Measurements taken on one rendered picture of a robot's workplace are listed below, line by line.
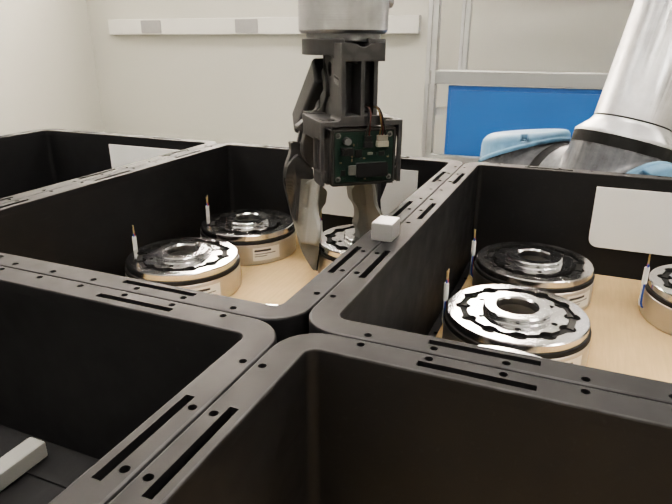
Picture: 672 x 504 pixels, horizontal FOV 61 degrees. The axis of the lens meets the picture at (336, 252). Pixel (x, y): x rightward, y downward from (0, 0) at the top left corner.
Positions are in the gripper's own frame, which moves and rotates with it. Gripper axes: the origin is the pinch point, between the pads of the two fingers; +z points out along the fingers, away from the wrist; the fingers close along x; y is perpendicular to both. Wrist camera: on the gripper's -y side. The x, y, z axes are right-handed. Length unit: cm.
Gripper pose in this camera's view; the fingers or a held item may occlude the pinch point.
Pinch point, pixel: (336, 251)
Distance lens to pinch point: 57.1
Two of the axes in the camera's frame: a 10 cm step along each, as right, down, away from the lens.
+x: 9.6, -1.0, 2.7
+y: 2.9, 3.3, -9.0
